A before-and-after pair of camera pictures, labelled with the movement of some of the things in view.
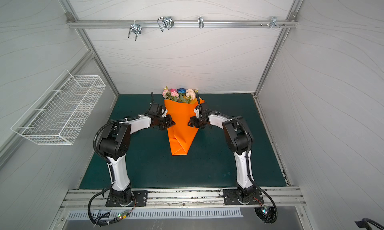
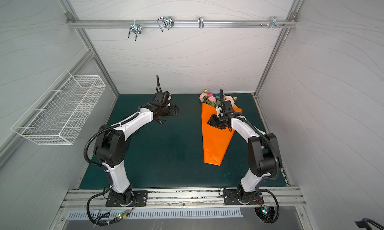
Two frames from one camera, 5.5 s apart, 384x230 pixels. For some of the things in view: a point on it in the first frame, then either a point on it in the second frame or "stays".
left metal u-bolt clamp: x=136 y=28 stays
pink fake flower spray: x=167 y=94 → x=203 y=97
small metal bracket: x=201 y=22 stays
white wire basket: x=60 y=114 stays
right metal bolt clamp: x=273 y=22 stays
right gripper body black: x=194 y=121 → x=215 y=120
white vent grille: x=193 y=213 stays
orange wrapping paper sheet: x=181 y=135 → x=216 y=141
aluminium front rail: x=182 y=199 stays
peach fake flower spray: x=190 y=94 → x=230 y=98
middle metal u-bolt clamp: x=165 y=21 stays
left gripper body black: x=164 y=122 → x=170 y=110
